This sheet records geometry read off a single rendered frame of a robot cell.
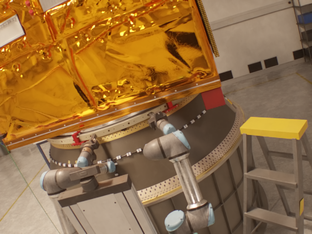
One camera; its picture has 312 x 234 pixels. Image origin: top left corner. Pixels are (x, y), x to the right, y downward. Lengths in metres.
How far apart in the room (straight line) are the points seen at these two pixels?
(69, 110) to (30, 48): 0.55
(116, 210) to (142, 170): 0.86
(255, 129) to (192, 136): 0.61
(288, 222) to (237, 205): 0.79
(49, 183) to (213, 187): 1.28
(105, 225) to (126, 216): 0.12
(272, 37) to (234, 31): 1.04
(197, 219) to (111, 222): 0.45
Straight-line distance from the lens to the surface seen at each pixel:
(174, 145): 1.44
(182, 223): 1.49
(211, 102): 2.03
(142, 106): 2.03
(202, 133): 2.23
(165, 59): 1.86
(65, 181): 1.56
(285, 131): 1.68
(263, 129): 1.74
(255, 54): 7.70
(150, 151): 1.46
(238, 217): 2.70
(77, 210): 1.30
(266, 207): 3.38
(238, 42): 7.54
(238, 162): 2.52
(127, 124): 2.05
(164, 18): 1.84
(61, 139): 2.34
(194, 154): 2.15
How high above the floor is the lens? 2.34
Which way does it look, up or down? 19 degrees down
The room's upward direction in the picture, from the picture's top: 22 degrees counter-clockwise
